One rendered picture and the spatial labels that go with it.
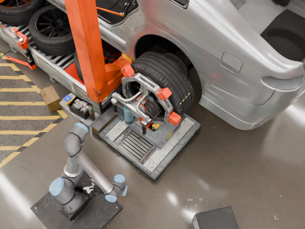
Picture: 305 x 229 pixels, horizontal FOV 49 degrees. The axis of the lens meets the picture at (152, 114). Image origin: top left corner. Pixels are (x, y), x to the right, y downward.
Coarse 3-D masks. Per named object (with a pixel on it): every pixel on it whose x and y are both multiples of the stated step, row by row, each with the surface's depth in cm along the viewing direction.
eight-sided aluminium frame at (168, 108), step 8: (128, 80) 294; (136, 80) 284; (144, 80) 284; (128, 88) 315; (152, 88) 277; (160, 88) 279; (128, 96) 319; (168, 104) 284; (168, 112) 285; (152, 120) 318; (160, 120) 309
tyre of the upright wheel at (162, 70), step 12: (144, 60) 290; (156, 60) 286; (168, 60) 285; (144, 72) 283; (156, 72) 278; (168, 72) 280; (180, 72) 284; (168, 84) 278; (180, 84) 283; (180, 96) 284; (192, 96) 297; (180, 108) 289
